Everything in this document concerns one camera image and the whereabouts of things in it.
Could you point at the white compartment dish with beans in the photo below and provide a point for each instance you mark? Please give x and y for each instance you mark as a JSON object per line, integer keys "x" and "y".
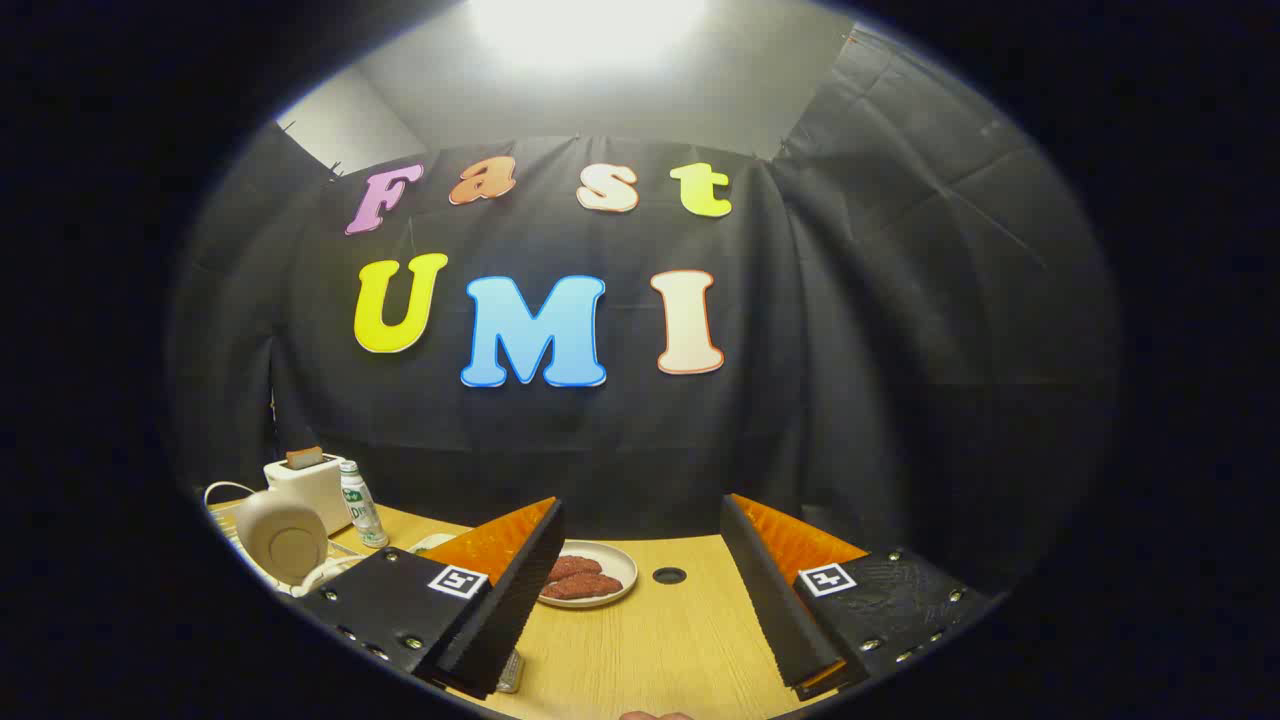
{"x": 432, "y": 542}

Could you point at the toasted bread slice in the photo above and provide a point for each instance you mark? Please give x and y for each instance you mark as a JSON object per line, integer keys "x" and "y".
{"x": 303, "y": 458}

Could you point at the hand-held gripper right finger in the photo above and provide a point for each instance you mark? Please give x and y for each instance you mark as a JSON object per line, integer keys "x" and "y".
{"x": 780, "y": 610}

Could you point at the cream plate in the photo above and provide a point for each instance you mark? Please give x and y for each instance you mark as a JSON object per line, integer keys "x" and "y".
{"x": 285, "y": 540}

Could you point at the brown meat patty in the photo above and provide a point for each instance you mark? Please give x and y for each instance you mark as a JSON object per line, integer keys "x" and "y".
{"x": 585, "y": 586}
{"x": 575, "y": 567}

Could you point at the white green-label drink bottle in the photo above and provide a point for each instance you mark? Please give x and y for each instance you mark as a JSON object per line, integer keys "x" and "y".
{"x": 360, "y": 505}

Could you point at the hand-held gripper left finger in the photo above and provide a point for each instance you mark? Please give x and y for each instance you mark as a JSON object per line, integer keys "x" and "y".
{"x": 510, "y": 610}

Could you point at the black backdrop cloth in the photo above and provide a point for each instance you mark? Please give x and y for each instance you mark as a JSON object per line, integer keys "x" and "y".
{"x": 600, "y": 450}

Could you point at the white toaster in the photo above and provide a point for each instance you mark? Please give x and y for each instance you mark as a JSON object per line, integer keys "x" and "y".
{"x": 315, "y": 485}

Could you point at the white plate with patties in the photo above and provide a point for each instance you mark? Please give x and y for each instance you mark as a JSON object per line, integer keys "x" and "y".
{"x": 612, "y": 562}

